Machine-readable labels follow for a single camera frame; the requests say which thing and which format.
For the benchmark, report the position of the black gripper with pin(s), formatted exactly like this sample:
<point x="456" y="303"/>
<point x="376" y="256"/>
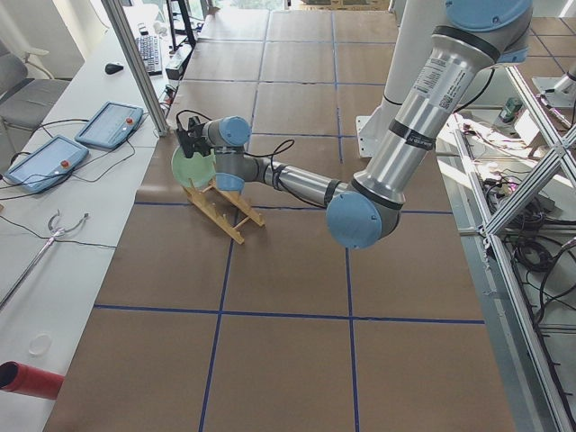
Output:
<point x="196" y="143"/>

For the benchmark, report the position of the light green ceramic plate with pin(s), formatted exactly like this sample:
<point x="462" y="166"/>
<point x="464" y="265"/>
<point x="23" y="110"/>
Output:
<point x="196" y="170"/>

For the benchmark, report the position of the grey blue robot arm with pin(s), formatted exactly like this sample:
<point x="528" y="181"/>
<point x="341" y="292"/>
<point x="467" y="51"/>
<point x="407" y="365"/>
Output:
<point x="441" y="48"/>

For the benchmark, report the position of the wooden dish rack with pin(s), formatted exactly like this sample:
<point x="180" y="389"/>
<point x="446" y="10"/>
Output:
<point x="228" y="210"/>

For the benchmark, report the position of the blue teach pendant far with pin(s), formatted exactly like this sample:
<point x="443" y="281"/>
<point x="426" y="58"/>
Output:
<point x="110" y="126"/>

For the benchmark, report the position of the blue teach pendant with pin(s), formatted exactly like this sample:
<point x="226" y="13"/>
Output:
<point x="47" y="165"/>
<point x="110" y="126"/>

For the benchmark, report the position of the black keyboard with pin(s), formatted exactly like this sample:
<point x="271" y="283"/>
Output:
<point x="150" y="52"/>

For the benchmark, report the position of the black computer mouse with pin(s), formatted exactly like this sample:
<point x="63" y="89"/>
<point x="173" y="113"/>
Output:
<point x="113" y="68"/>

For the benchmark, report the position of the blue teach pendant near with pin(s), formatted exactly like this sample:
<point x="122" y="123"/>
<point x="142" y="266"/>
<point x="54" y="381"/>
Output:
<point x="47" y="165"/>

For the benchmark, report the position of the metal reacher grabber tool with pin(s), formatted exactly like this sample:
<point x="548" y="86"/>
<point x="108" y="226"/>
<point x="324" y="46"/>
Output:
<point x="55" y="233"/>

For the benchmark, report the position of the grey office chair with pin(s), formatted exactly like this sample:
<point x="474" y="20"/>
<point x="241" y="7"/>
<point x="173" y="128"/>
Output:
<point x="25" y="101"/>

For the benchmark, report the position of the clear tape roll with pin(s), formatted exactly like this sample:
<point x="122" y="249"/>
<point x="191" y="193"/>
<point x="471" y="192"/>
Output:
<point x="40" y="344"/>

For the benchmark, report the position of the red cylinder tube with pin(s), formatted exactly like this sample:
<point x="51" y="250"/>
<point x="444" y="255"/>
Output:
<point x="31" y="381"/>

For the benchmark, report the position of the aluminium frame post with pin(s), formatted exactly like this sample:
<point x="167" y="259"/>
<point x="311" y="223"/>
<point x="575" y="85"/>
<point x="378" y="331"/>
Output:
<point x="121" y="26"/>

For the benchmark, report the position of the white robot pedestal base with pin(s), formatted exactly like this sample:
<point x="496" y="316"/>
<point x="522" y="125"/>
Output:
<point x="416" y="19"/>

